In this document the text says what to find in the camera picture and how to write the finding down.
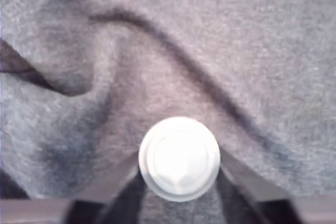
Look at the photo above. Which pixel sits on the fleece blanket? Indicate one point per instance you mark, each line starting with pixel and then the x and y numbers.
pixel 183 51

